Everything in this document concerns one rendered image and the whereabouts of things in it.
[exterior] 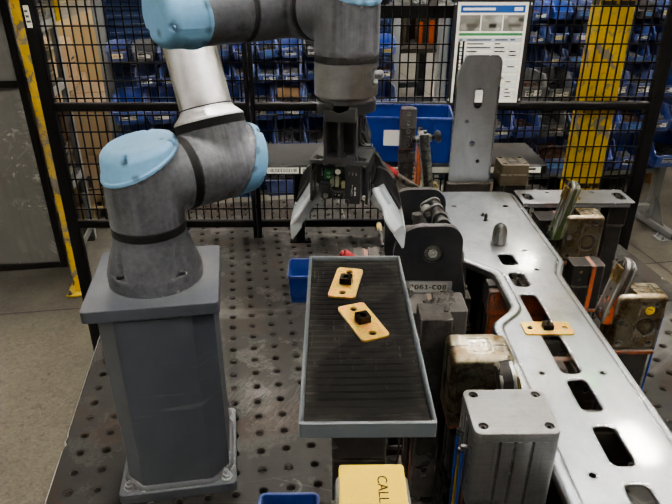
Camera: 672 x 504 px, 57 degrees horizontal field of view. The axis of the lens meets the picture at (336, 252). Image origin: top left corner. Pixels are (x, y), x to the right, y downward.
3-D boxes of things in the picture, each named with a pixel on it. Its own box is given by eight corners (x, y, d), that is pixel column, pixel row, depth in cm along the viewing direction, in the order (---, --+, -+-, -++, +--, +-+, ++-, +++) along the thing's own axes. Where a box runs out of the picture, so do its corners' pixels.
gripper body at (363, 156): (307, 205, 75) (305, 106, 70) (321, 181, 83) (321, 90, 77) (370, 210, 74) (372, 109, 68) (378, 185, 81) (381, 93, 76)
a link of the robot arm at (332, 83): (321, 54, 75) (387, 56, 74) (321, 92, 77) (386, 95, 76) (307, 65, 69) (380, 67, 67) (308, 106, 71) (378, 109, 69)
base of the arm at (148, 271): (100, 302, 94) (89, 244, 90) (116, 258, 108) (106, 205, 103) (201, 294, 96) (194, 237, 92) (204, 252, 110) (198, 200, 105)
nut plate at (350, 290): (354, 299, 83) (354, 292, 83) (327, 297, 84) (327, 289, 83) (363, 271, 91) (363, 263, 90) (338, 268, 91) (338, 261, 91)
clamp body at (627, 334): (641, 453, 121) (686, 301, 105) (579, 454, 121) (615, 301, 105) (621, 420, 129) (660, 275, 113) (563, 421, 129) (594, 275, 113)
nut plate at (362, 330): (390, 336, 76) (391, 328, 75) (362, 343, 74) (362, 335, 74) (363, 303, 83) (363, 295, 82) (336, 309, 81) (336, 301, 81)
